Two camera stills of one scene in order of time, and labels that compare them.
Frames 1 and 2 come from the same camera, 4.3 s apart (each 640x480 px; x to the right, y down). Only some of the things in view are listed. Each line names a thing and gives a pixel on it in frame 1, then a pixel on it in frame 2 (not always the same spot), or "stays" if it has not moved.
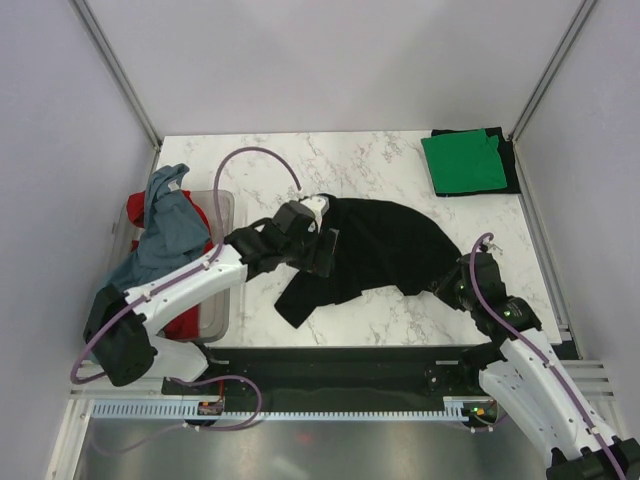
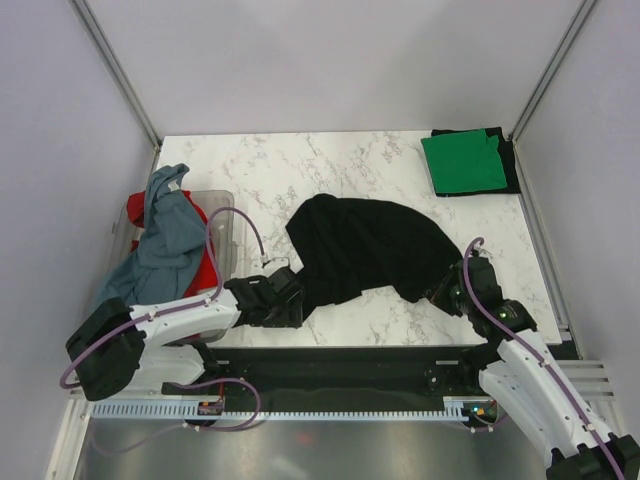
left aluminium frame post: (97, 34) stays
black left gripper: (319, 263) → (290, 317)
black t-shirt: (381, 245) stays
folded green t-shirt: (466, 160) stays
